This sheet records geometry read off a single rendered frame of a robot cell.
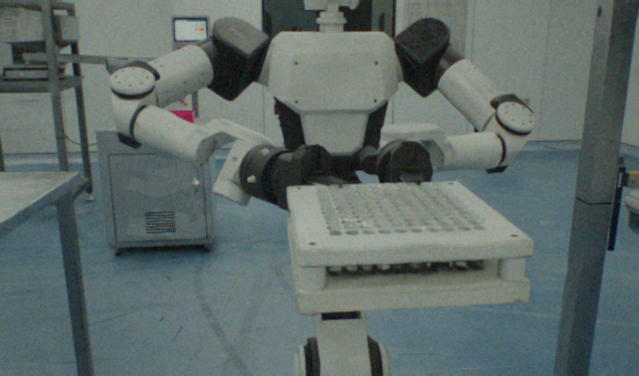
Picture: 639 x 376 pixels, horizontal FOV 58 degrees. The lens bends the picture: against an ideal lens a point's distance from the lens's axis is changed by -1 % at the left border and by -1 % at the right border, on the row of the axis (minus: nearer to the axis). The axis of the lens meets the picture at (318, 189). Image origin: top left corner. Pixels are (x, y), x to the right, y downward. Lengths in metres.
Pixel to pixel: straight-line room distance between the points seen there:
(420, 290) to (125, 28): 5.77
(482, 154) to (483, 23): 5.55
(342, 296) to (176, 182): 2.88
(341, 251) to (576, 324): 1.03
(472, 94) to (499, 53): 5.49
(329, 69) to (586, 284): 0.79
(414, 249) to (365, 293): 0.07
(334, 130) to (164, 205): 2.34
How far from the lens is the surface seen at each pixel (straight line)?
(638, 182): 1.47
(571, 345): 1.57
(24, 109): 6.57
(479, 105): 1.24
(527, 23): 6.85
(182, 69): 1.18
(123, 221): 3.55
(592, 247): 1.48
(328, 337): 1.24
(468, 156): 1.11
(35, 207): 1.57
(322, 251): 0.58
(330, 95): 1.22
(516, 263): 0.64
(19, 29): 4.38
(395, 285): 0.62
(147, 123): 1.05
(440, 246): 0.61
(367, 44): 1.24
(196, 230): 3.52
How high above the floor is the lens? 1.28
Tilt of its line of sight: 15 degrees down
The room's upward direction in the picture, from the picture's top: straight up
